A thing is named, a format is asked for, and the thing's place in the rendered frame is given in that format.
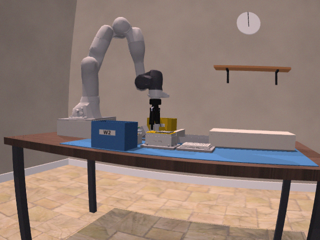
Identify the blue open-top bin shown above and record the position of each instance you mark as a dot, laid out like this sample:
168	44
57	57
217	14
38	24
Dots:
114	135

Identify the blue bench mat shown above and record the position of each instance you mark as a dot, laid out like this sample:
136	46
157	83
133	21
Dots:
220	154

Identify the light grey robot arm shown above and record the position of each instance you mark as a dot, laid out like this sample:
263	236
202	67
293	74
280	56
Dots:
89	106

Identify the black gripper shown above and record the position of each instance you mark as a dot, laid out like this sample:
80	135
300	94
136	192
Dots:
154	116

